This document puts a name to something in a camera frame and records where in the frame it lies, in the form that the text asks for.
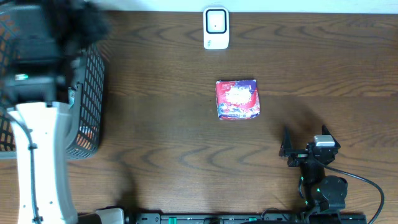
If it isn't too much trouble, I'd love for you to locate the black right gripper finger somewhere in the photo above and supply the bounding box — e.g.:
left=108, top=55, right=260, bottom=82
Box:
left=279, top=127, right=293, bottom=157
left=322, top=125, right=340, bottom=147

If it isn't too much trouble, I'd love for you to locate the red purple snack bag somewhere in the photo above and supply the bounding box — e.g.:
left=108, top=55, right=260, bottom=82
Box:
left=215, top=80, right=261, bottom=120

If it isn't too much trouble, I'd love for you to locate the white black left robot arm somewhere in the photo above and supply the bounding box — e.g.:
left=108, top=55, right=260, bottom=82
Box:
left=1, top=1, right=130, bottom=223

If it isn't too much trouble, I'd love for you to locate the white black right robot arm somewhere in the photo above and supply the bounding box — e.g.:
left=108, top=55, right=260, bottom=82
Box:
left=279, top=125, right=348, bottom=223

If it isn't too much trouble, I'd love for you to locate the grey plastic mesh basket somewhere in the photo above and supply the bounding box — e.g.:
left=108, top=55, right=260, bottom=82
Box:
left=1, top=4, right=106, bottom=160

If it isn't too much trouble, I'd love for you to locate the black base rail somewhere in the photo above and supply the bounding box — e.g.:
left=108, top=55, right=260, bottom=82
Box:
left=77, top=212, right=368, bottom=224

